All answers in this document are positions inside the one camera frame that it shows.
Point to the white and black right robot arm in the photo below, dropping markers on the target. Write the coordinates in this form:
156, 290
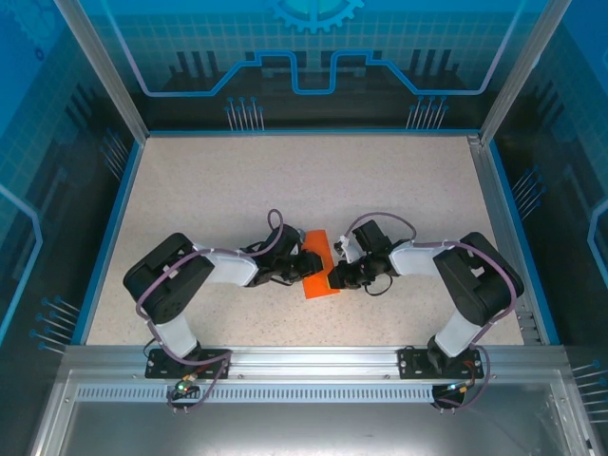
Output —
413, 259

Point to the blue table edge strip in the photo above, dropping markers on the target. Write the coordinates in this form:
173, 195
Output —
114, 237
507, 190
309, 131

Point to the blue circuit graphic wall panel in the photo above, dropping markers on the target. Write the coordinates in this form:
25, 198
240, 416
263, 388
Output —
28, 190
579, 190

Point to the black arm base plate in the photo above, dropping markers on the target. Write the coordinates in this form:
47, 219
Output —
411, 363
157, 366

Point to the aluminium side rail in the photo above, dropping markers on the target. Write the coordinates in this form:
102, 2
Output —
485, 166

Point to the aluminium frame post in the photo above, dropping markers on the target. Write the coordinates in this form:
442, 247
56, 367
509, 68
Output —
518, 76
108, 76

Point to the aluminium mounting rail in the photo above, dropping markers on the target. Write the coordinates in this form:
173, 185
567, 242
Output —
309, 361

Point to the blue gear graphic wall panel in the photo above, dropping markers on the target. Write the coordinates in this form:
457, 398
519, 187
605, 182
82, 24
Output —
304, 57

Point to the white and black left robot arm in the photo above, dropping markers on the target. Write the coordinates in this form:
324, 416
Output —
228, 268

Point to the orange paper sheet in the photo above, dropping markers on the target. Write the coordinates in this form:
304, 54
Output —
316, 244

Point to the small adapter board with LED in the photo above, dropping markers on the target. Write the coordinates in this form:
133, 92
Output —
458, 387
183, 388

